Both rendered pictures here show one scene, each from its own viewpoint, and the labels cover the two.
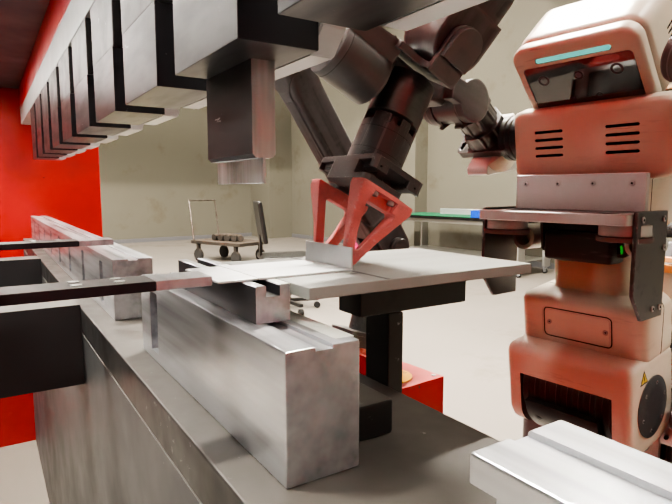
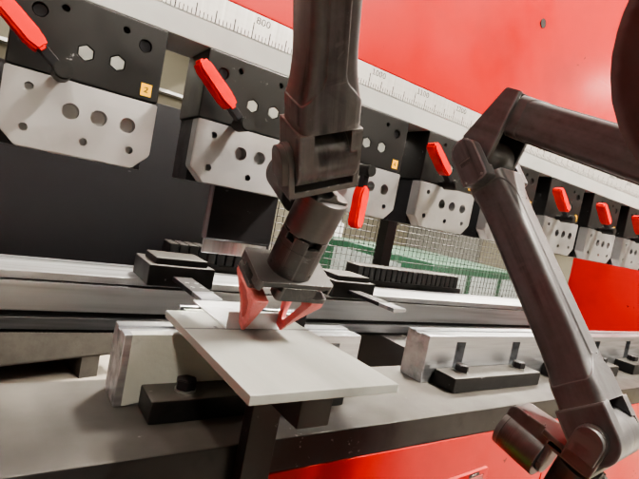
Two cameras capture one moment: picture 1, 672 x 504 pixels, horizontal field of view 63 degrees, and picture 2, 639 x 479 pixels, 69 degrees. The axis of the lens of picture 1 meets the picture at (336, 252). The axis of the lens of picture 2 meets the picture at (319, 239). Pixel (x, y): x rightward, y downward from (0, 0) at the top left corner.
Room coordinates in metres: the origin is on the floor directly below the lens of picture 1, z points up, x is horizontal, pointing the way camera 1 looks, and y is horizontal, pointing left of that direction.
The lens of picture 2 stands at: (0.57, -0.59, 1.17)
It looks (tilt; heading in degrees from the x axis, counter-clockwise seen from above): 3 degrees down; 88
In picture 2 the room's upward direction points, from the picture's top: 11 degrees clockwise
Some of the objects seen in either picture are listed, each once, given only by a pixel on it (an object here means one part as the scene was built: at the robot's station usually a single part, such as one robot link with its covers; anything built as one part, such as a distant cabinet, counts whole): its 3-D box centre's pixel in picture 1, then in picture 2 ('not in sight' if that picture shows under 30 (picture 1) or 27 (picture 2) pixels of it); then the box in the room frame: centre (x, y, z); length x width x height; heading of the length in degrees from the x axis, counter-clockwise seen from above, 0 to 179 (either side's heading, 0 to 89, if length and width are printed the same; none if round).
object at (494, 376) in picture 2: not in sight; (490, 376); (1.02, 0.36, 0.89); 0.30 x 0.05 x 0.03; 33
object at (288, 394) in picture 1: (221, 345); (247, 358); (0.53, 0.11, 0.92); 0.39 x 0.06 x 0.10; 33
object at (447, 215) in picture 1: (465, 237); not in sight; (7.62, -1.81, 0.42); 2.31 x 0.92 x 0.84; 38
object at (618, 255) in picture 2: (63, 120); (619, 237); (1.47, 0.72, 1.26); 0.15 x 0.09 x 0.17; 33
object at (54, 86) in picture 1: (74, 110); (586, 227); (1.30, 0.61, 1.26); 0.15 x 0.09 x 0.17; 33
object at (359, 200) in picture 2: not in sight; (358, 196); (0.64, 0.11, 1.20); 0.04 x 0.02 x 0.10; 123
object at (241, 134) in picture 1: (238, 128); (239, 223); (0.48, 0.08, 1.13); 0.10 x 0.02 x 0.10; 33
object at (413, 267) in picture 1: (375, 267); (269, 347); (0.56, -0.04, 1.00); 0.26 x 0.18 x 0.01; 123
